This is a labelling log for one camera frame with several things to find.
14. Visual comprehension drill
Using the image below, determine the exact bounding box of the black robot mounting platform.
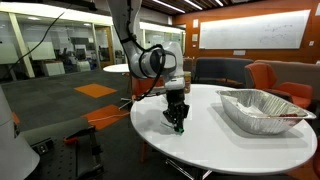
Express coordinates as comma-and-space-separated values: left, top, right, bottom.
21, 117, 105, 180

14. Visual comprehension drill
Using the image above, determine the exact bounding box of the wooden glass door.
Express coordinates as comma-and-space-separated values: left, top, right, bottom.
94, 25, 115, 69

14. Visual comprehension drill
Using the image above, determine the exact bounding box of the glass jar with brown contents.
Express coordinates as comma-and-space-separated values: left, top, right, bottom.
183, 70, 192, 95

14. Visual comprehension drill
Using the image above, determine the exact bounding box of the green marker pen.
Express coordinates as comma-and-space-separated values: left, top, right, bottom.
161, 122, 185, 135

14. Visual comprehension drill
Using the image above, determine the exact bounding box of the white low cabinet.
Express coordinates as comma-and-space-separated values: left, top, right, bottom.
42, 60, 66, 77

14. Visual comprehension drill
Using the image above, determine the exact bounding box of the wall whiteboard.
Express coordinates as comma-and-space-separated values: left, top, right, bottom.
198, 9, 312, 51

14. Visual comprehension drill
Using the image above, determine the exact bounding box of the aluminium foil tray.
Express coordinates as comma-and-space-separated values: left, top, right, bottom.
215, 88, 317, 136

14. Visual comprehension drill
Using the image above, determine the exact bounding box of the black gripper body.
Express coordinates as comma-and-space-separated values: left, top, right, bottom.
165, 88, 188, 116

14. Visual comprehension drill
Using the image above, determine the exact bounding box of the beige sofa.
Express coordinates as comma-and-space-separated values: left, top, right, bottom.
253, 59, 320, 101

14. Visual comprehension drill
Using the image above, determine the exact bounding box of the white crumpled paper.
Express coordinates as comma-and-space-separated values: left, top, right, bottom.
235, 101, 268, 117

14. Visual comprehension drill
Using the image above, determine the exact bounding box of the dark grey sofa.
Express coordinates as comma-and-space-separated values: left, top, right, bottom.
193, 56, 255, 89

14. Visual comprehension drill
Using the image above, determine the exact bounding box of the orange clamp handle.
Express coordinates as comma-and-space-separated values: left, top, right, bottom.
63, 135, 80, 145

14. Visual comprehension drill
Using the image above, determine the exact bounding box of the small round white table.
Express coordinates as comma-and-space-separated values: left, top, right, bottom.
102, 63, 131, 111

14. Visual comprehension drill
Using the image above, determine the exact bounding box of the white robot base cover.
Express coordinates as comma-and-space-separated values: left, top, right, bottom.
0, 85, 41, 180

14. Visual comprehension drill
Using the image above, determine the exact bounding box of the chrome table leg frame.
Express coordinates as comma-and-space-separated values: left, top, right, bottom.
164, 158, 214, 180

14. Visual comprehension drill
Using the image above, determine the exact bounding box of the white floor cable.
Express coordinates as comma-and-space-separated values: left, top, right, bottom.
87, 111, 131, 124

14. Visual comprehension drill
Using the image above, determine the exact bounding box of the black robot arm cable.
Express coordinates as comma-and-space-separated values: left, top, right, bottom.
119, 0, 167, 102

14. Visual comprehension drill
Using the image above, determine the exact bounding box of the thin black hanging cable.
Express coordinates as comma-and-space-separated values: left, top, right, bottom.
8, 11, 66, 73

